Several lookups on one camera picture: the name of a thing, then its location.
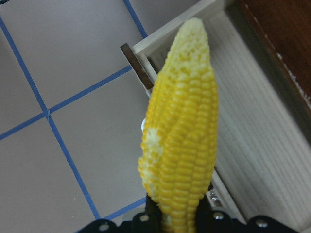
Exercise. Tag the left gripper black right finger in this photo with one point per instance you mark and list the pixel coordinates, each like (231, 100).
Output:
(209, 220)

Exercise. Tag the dark brown wooden cabinet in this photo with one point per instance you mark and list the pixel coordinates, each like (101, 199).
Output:
(285, 27)

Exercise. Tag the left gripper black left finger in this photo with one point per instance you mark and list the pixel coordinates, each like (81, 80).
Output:
(149, 220)

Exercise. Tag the wooden drawer with brown front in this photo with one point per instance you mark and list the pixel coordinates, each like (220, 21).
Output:
(264, 140)

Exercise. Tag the yellow plastic corn cob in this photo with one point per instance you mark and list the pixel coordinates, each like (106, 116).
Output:
(179, 139)

